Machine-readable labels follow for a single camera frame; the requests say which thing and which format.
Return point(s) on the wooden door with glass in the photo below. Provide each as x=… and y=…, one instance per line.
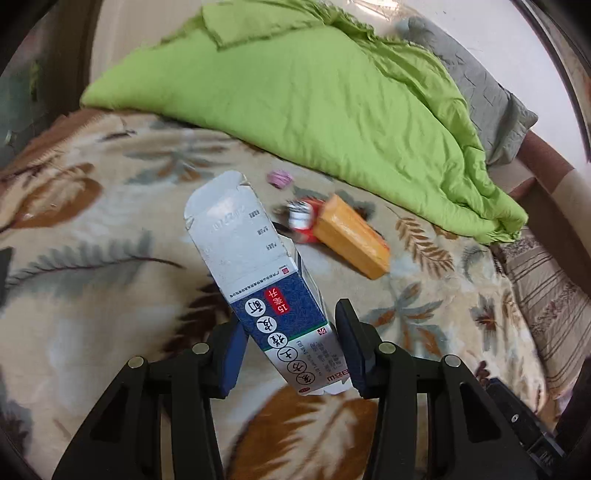
x=27, y=92

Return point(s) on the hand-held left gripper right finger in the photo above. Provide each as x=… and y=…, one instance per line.
x=351, y=350

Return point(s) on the small pink wrapper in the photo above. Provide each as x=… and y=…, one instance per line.
x=280, y=179

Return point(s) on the red white small bottle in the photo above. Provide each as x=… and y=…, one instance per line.
x=304, y=218

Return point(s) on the white and blue carton box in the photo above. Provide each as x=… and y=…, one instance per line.
x=258, y=286

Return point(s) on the green quilt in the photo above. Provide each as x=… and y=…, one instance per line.
x=300, y=92

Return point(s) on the grey quilted pillow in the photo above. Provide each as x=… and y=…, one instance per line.
x=485, y=92

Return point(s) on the striped floral pillow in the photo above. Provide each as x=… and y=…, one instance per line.
x=545, y=286

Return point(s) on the leaf print blanket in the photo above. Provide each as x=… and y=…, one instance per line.
x=115, y=230

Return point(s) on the orange box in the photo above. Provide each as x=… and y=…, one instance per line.
x=355, y=240

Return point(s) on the brown and beige headboard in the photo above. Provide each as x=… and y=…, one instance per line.
x=554, y=194

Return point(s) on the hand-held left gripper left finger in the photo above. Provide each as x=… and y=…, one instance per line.
x=231, y=364

